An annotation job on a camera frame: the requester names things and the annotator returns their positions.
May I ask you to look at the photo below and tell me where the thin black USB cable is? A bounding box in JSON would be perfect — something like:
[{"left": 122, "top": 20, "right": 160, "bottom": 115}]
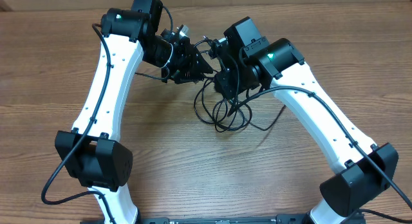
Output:
[{"left": 135, "top": 36, "right": 286, "bottom": 133}]

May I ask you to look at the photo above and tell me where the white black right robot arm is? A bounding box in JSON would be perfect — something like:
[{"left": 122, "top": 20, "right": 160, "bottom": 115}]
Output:
[{"left": 211, "top": 17, "right": 398, "bottom": 223}]

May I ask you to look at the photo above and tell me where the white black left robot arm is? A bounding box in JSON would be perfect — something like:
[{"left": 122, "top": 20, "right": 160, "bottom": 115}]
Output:
[{"left": 55, "top": 0, "right": 213, "bottom": 223}]

